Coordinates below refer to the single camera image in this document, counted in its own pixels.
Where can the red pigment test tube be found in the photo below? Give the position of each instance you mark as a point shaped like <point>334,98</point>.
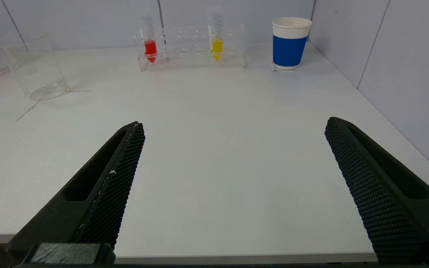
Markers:
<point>150,48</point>

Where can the clear glass beaker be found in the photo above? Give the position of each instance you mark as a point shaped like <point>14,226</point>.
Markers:
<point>35,70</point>

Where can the blue white paper cup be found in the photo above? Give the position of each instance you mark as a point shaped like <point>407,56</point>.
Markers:
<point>289,48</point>

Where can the yellow pigment test tube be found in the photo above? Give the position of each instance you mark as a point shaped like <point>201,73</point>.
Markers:
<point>216,46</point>

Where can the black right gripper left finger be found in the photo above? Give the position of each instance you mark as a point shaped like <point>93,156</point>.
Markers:
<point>102,193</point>

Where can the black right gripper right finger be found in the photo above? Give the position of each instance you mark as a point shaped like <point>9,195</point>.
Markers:
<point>382,193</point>

